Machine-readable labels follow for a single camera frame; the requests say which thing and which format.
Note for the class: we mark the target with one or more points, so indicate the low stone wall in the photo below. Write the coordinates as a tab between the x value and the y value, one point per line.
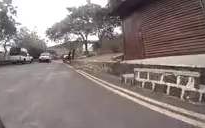
163	80

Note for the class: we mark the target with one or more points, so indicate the large leafy tree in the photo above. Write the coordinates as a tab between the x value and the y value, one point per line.
1	23

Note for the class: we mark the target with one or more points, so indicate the white car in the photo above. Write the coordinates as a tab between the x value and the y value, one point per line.
45	57

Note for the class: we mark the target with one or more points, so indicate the double painted road line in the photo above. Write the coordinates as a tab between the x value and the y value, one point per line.
156	105

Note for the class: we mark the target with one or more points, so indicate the building with brown shutter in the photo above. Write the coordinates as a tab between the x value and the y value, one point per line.
173	30

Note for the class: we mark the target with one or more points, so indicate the raised concrete terrace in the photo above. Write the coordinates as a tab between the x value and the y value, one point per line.
183	60

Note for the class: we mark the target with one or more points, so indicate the clump of dark trees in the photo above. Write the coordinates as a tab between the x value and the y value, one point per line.
31	43

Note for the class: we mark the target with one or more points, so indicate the white pickup truck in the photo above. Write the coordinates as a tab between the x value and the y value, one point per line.
20	57

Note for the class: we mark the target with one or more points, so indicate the large spreading tree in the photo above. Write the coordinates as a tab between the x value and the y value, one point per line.
83	23

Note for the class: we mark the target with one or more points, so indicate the dark roadside strip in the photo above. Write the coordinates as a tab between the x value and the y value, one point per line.
180	100

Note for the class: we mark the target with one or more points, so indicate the person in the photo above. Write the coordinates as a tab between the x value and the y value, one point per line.
73	54

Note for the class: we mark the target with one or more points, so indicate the grey asphalt road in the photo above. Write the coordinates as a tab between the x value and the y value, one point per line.
56	96

